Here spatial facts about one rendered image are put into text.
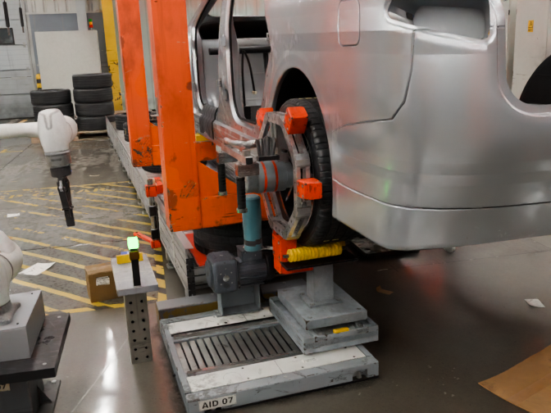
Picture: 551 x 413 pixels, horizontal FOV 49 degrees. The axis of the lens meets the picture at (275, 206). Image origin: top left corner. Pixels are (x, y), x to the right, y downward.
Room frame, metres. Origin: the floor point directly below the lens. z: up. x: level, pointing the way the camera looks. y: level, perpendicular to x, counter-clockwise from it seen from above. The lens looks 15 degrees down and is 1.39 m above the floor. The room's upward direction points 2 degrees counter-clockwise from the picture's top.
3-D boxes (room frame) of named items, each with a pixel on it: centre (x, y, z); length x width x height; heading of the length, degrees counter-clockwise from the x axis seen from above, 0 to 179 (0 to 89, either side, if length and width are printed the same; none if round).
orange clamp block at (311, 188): (2.33, -0.14, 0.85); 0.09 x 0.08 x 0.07; 18
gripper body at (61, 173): (2.26, 0.81, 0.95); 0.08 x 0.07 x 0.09; 9
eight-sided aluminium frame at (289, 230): (2.63, -0.03, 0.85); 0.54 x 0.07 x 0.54; 18
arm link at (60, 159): (2.26, 0.81, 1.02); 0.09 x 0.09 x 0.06
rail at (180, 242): (4.21, 0.82, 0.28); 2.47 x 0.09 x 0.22; 18
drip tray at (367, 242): (4.13, -0.74, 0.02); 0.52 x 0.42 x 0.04; 12
